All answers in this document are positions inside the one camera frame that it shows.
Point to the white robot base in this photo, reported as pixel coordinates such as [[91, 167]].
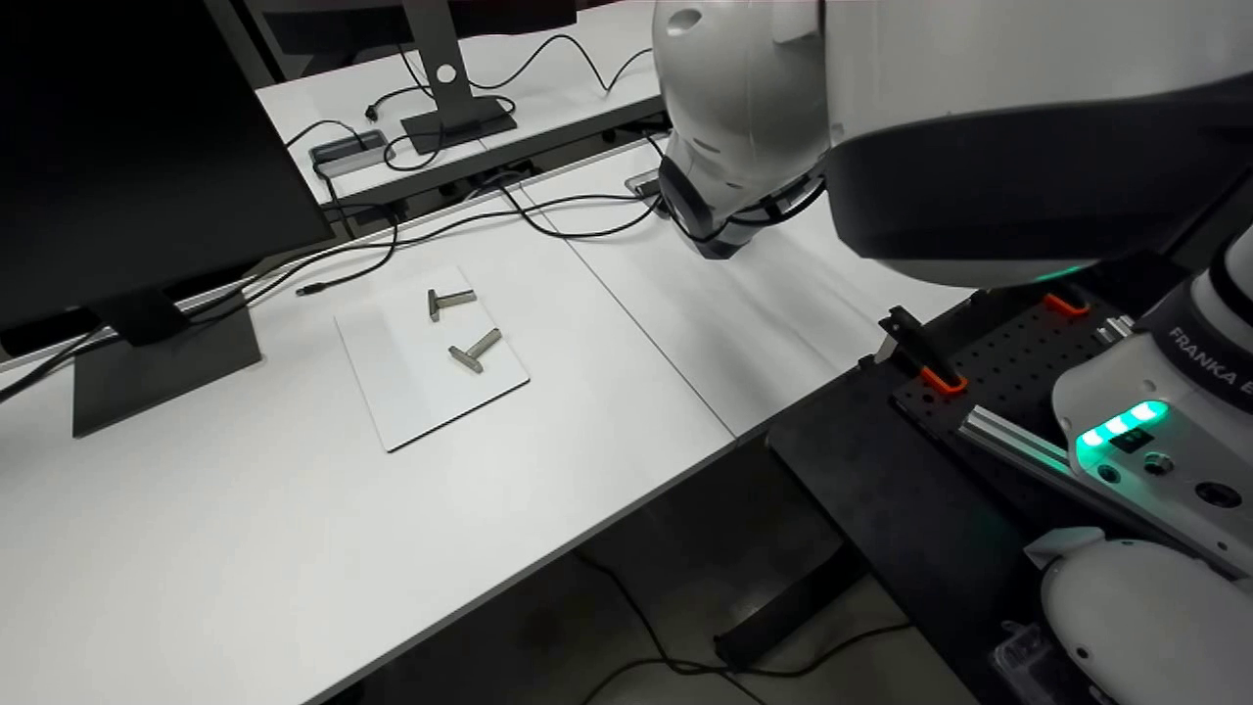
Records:
[[1178, 416]]

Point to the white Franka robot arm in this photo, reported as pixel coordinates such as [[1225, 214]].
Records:
[[981, 129]]

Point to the grey T-shaped metal piece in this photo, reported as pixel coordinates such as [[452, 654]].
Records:
[[448, 304], [476, 348]]

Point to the metal desk outlet box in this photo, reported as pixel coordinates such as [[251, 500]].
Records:
[[643, 181]]

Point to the black orange clamp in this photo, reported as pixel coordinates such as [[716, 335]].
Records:
[[921, 354], [1068, 307]]

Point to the black table foot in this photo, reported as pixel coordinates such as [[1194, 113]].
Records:
[[785, 608]]

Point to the silver monitor stand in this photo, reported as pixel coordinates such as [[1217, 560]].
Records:
[[452, 111]]

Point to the black power adapter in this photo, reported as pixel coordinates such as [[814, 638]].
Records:
[[347, 150]]

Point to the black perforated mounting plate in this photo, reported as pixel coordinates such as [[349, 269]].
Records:
[[1020, 359]]

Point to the black computer monitor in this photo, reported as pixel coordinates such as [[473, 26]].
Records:
[[131, 159]]

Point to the white rounded cover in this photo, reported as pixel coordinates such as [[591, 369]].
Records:
[[1148, 626]]

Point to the aluminium rail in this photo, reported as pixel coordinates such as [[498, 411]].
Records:
[[1031, 445]]

